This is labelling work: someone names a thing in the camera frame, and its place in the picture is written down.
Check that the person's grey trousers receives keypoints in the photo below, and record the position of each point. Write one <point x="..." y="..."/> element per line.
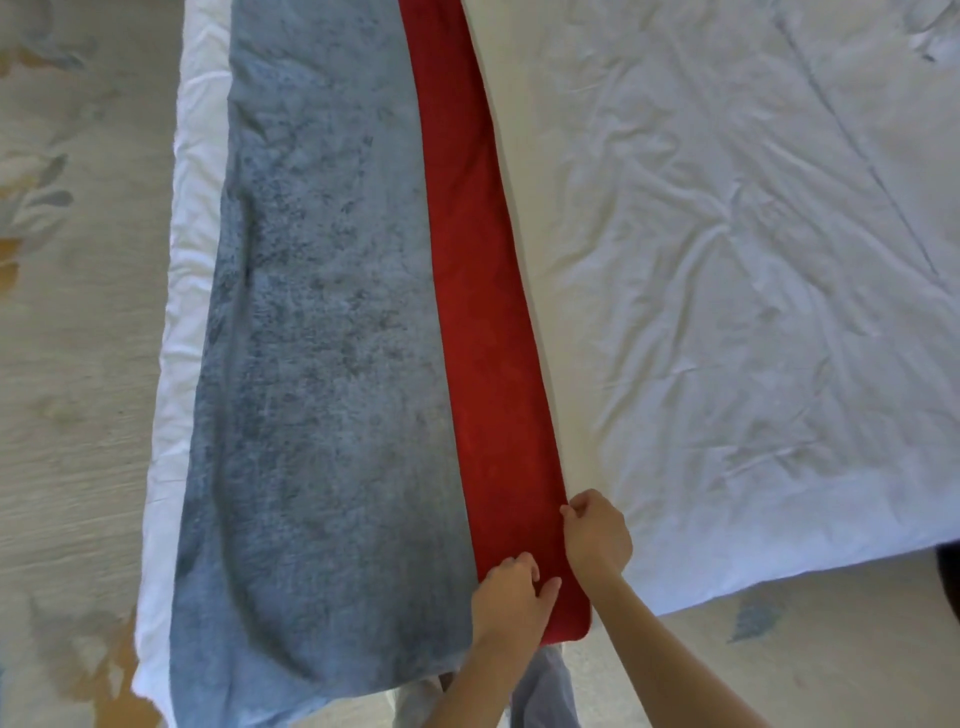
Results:
<point x="544" y="694"/>

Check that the red towel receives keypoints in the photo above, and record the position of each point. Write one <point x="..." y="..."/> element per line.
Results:
<point x="480" y="300"/>

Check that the person's left thumb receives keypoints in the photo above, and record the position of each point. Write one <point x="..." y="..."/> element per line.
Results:
<point x="550" y="592"/>

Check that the person's right hand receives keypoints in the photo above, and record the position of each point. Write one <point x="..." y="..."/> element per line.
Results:
<point x="600" y="540"/>

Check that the person's right fingers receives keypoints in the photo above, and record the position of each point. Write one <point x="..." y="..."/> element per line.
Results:
<point x="577" y="506"/>

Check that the white bed sheet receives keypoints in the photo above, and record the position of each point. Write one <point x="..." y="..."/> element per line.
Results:
<point x="712" y="300"/>

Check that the person's left hand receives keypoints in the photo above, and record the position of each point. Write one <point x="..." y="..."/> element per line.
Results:
<point x="506" y="611"/>

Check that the person's right forearm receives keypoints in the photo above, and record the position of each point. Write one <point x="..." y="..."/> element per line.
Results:
<point x="667" y="660"/>

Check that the person's left forearm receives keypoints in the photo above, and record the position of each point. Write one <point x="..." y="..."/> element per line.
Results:
<point x="480" y="686"/>

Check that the blue-grey terry towel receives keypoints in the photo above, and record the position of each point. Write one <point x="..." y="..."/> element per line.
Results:
<point x="322" y="360"/>

